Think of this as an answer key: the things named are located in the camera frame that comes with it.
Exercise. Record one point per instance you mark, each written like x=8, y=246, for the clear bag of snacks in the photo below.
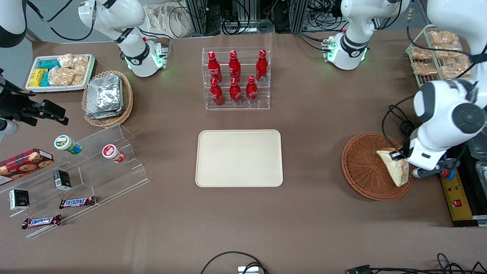
x=452, y=68
x=420, y=53
x=447, y=52
x=80, y=64
x=65, y=60
x=61, y=76
x=78, y=79
x=442, y=37
x=424, y=69

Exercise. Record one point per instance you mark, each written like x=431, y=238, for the white rectangular dish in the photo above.
x=32, y=88

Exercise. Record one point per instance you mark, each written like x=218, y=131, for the cup with red lid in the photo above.
x=113, y=153

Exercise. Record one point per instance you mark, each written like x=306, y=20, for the teal snack packet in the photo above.
x=49, y=64
x=45, y=79

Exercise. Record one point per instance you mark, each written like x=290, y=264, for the clear acrylic bottle rack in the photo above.
x=236, y=107

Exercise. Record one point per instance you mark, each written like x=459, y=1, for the silver foil packet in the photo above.
x=103, y=91
x=102, y=114

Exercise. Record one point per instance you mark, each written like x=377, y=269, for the red rocker switch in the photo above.
x=457, y=203

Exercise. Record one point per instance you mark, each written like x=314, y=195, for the red emergency stop button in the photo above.
x=449, y=175

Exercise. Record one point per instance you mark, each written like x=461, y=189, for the clear acrylic tiered stand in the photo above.
x=114, y=179

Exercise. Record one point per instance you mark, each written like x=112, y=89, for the small silver device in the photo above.
x=248, y=270

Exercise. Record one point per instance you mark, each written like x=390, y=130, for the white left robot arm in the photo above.
x=449, y=114

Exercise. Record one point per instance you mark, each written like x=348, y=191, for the white cloth bag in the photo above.
x=163, y=19

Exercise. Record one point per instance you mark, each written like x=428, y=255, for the triangle sandwich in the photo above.
x=397, y=171

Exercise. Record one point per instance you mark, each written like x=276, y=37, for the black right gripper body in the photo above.
x=14, y=105

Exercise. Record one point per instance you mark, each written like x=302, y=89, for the Snickers bar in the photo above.
x=77, y=202
x=42, y=221

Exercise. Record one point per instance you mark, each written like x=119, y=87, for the red cookie box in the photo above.
x=24, y=164

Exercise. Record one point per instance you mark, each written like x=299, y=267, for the yellow control box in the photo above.
x=462, y=198

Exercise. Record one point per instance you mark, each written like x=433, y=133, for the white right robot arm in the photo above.
x=133, y=42

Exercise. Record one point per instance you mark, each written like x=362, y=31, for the brown round wicker basket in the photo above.
x=361, y=167

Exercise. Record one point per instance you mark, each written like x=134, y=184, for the yellow snack packet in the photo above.
x=36, y=77

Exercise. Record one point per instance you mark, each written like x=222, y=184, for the small black box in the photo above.
x=19, y=199
x=62, y=179

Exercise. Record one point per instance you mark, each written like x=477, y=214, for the cup with green lid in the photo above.
x=67, y=144

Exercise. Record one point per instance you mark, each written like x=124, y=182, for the clear plastic container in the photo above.
x=482, y=172
x=478, y=146

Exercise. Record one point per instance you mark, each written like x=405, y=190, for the tan wicker basket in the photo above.
x=127, y=99

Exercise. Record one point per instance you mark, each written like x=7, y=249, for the beige rectangular tray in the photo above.
x=239, y=158

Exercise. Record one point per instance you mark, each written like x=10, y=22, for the red cola bottle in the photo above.
x=214, y=66
x=251, y=90
x=234, y=65
x=217, y=94
x=261, y=65
x=235, y=92

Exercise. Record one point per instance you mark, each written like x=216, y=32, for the aluminium frame profile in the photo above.
x=196, y=17

